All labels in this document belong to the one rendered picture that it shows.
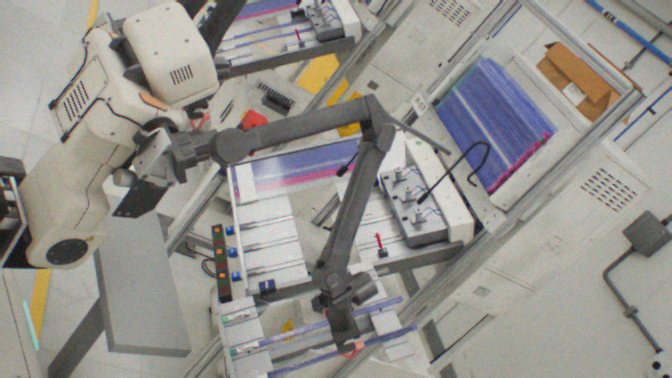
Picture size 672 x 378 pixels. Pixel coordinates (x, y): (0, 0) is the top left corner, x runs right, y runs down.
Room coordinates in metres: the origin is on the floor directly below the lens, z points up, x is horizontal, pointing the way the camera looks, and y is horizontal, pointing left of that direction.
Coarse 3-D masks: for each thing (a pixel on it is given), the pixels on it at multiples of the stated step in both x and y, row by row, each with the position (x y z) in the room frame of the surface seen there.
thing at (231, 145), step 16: (368, 96) 1.47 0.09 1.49; (320, 112) 1.40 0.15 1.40; (336, 112) 1.42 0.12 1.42; (352, 112) 1.45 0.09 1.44; (368, 112) 1.47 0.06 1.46; (384, 112) 1.49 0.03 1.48; (256, 128) 1.29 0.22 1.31; (272, 128) 1.31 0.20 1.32; (288, 128) 1.34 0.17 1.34; (304, 128) 1.36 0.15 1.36; (320, 128) 1.39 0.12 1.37; (336, 128) 1.43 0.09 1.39; (368, 128) 1.50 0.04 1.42; (224, 144) 1.21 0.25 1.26; (240, 144) 1.24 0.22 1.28; (256, 144) 1.26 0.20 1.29; (272, 144) 1.30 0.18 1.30; (224, 160) 1.21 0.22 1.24; (240, 160) 1.23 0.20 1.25
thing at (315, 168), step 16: (336, 144) 2.33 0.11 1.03; (352, 144) 2.33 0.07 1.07; (272, 160) 2.21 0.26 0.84; (288, 160) 2.22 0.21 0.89; (304, 160) 2.22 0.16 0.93; (320, 160) 2.23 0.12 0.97; (336, 160) 2.24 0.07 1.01; (240, 176) 2.11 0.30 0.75; (256, 176) 2.12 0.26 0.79; (272, 176) 2.12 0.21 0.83; (288, 176) 2.13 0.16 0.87; (304, 176) 2.14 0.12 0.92; (320, 176) 2.14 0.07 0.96; (336, 176) 2.15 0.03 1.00; (240, 192) 2.03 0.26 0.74; (256, 192) 2.04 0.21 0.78; (272, 192) 2.04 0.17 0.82; (288, 192) 2.05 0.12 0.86
